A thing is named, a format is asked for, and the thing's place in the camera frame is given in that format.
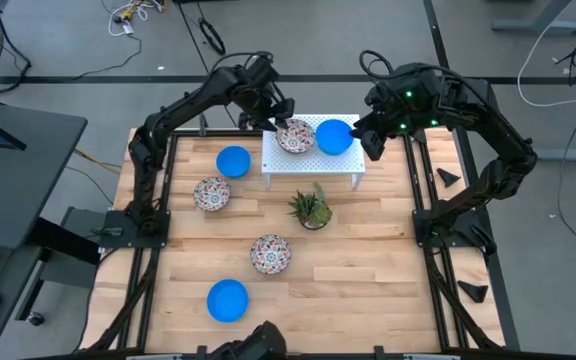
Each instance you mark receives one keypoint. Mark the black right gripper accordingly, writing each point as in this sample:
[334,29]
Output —
[388,119]

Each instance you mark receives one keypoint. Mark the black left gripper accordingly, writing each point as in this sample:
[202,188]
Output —
[264,102]

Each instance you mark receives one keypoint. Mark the black bowls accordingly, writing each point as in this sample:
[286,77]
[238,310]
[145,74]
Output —
[295,137]

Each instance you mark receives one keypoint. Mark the blue plastic bowl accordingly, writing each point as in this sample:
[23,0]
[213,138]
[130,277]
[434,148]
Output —
[233,161]
[227,300]
[333,137]

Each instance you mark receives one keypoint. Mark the floral patterned ceramic bowl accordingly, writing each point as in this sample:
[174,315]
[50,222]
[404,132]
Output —
[270,254]
[211,194]

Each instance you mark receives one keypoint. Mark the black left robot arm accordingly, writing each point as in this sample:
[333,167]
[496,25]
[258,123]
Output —
[183,105]

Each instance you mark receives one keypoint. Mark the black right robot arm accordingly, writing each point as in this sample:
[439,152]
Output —
[498,140]

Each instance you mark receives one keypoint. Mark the white perforated metal shelf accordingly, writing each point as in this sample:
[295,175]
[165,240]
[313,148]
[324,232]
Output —
[313,162]

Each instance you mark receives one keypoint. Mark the spare black gripper finger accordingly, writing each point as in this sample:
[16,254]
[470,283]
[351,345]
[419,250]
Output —
[474,291]
[447,176]

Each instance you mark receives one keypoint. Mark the potted succulent plant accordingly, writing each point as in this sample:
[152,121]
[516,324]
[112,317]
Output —
[313,212]

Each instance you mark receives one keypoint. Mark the grey table base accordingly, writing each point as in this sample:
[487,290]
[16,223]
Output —
[543,25]
[568,154]

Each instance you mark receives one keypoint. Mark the black bulky device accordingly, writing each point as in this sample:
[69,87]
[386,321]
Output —
[263,342]

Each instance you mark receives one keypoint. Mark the black office desk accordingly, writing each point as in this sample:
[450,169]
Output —
[28,190]

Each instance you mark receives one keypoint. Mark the grey desk foot plate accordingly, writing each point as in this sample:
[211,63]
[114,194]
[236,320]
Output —
[63,272]

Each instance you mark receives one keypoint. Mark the black caster wheel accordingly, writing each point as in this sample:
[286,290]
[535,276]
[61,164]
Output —
[36,318]

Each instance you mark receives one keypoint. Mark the black aluminium table frame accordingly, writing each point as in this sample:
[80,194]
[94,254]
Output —
[218,133]

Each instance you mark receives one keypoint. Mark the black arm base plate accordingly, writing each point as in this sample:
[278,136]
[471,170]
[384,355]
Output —
[118,237]
[423,235]

